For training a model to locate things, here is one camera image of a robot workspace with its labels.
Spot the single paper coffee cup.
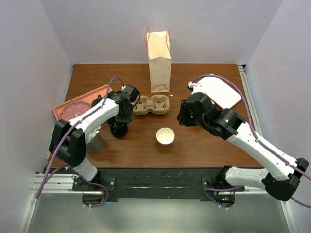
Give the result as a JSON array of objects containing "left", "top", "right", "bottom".
[{"left": 156, "top": 128, "right": 175, "bottom": 148}]

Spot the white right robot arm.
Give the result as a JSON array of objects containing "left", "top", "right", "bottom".
[{"left": 177, "top": 82, "right": 309, "bottom": 201}]

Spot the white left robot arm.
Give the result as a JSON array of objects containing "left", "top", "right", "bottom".
[{"left": 49, "top": 85, "right": 140, "bottom": 190}]

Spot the brown paper takeout bag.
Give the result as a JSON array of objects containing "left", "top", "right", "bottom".
[{"left": 143, "top": 27, "right": 171, "bottom": 93}]

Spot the stack of black lids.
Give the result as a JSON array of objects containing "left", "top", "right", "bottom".
[{"left": 110, "top": 124, "right": 128, "bottom": 138}]

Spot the grey cup with stirrers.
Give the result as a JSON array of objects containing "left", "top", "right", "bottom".
[{"left": 86, "top": 129, "right": 105, "bottom": 155}]

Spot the white rectangular tray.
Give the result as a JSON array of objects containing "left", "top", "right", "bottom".
[{"left": 197, "top": 77, "right": 241, "bottom": 109}]

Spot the dark green mug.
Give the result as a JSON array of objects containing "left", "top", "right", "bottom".
[{"left": 91, "top": 95, "right": 104, "bottom": 107}]

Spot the cardboard two-cup carrier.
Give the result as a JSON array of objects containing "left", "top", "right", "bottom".
[{"left": 133, "top": 95, "right": 170, "bottom": 116}]

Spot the orange plastic tray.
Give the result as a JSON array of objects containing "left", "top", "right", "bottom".
[{"left": 53, "top": 85, "right": 108, "bottom": 121}]

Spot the pink dotted plate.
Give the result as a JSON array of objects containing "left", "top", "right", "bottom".
[{"left": 59, "top": 101, "right": 91, "bottom": 121}]

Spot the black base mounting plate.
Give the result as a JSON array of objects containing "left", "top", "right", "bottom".
[{"left": 72, "top": 167, "right": 245, "bottom": 203}]

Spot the aluminium frame rail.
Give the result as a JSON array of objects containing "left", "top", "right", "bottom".
[{"left": 18, "top": 63, "right": 299, "bottom": 233}]

